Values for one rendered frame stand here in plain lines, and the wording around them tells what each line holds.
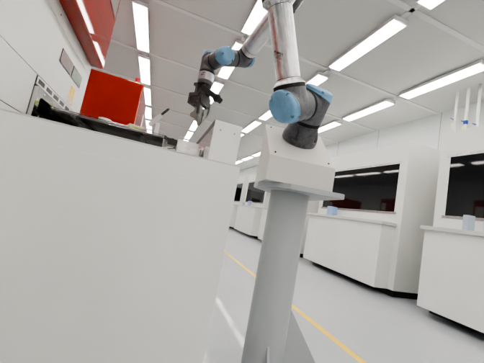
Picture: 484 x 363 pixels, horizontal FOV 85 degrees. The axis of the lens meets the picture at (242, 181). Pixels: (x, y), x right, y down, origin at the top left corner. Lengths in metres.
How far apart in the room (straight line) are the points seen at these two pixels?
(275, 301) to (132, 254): 0.57
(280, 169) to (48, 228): 0.72
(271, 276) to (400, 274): 3.05
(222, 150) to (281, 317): 0.66
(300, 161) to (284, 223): 0.25
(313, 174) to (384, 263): 2.96
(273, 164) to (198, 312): 0.55
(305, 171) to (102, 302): 0.76
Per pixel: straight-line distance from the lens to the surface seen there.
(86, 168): 0.78
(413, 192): 4.09
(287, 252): 1.07
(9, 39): 0.91
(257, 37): 1.29
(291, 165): 1.01
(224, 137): 0.87
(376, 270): 3.84
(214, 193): 0.78
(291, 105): 0.94
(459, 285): 3.25
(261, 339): 1.15
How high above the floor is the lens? 0.69
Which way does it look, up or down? 6 degrees up
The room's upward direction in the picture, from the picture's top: 11 degrees clockwise
